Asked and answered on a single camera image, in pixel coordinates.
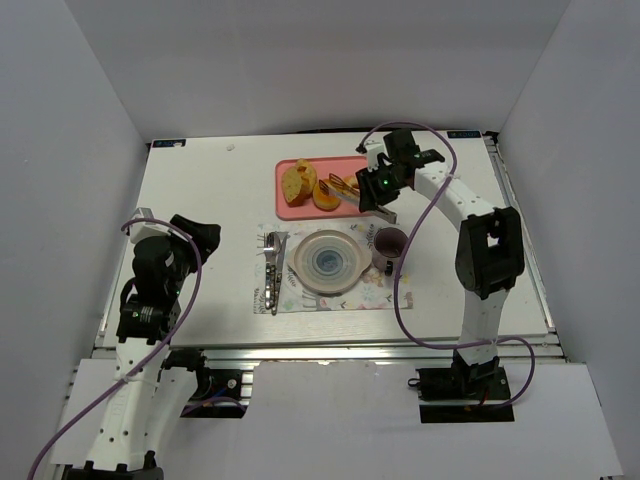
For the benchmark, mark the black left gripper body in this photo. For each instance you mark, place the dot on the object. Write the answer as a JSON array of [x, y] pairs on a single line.
[[189, 240]]

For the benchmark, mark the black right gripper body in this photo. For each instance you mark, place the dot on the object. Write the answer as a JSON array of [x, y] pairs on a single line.
[[373, 195]]

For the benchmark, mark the metal serving tongs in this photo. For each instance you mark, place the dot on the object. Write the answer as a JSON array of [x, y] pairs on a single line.
[[337, 187]]

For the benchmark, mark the orange glazed bagel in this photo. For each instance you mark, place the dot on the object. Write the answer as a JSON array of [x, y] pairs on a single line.
[[323, 198]]

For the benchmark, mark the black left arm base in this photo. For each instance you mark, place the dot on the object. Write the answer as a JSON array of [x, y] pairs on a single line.
[[217, 393]]

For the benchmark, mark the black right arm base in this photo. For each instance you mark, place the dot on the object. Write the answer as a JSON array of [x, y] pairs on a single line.
[[446, 398]]

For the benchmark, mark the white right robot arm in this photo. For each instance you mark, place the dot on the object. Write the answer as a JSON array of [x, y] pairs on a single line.
[[489, 255]]

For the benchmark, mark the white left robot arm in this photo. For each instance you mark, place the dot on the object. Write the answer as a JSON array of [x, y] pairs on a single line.
[[151, 384]]

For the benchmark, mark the bread loaf slice back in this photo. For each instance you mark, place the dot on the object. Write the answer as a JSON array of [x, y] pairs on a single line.
[[308, 175]]

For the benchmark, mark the bread loaf slice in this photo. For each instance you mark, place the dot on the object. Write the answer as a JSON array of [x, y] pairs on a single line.
[[308, 175], [293, 187]]

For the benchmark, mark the bread loaf slice front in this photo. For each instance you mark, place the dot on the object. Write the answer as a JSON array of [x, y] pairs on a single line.
[[293, 187]]

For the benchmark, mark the seeded brown bagel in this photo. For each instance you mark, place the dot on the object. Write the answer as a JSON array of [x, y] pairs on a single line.
[[351, 186]]

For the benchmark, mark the pink plastic tray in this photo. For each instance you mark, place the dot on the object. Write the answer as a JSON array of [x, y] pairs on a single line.
[[342, 166]]

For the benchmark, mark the purple mug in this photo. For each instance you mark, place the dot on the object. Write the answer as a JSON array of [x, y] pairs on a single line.
[[388, 245]]

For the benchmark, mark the silver fork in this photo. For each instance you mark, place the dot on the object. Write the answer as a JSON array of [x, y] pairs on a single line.
[[270, 251]]

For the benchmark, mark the silver table knife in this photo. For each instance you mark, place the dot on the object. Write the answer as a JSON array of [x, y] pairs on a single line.
[[282, 237]]

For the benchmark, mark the beige ceramic plate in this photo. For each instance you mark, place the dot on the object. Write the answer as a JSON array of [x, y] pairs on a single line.
[[329, 262]]

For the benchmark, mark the floral cloth placemat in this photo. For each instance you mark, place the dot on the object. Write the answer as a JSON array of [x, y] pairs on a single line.
[[373, 291]]

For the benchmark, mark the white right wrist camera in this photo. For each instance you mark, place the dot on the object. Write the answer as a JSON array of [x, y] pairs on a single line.
[[371, 150]]

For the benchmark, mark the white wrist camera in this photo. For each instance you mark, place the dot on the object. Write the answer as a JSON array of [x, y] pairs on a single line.
[[371, 150], [146, 227]]

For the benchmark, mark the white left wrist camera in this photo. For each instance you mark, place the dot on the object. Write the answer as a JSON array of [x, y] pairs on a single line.
[[146, 227]]

